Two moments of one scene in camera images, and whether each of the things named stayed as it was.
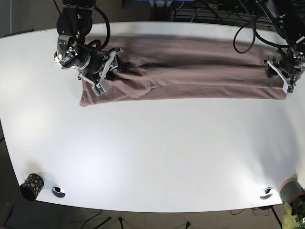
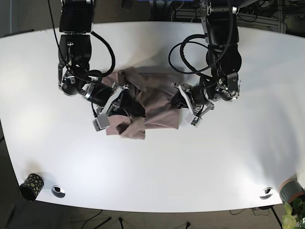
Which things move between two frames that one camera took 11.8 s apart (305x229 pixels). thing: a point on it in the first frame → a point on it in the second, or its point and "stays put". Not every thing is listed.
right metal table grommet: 266,193 stays put
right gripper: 289,69 → 197,99
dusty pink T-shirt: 157,70 → 155,89
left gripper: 97,76 → 102,112
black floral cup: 30,189 stays put
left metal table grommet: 58,191 stays put
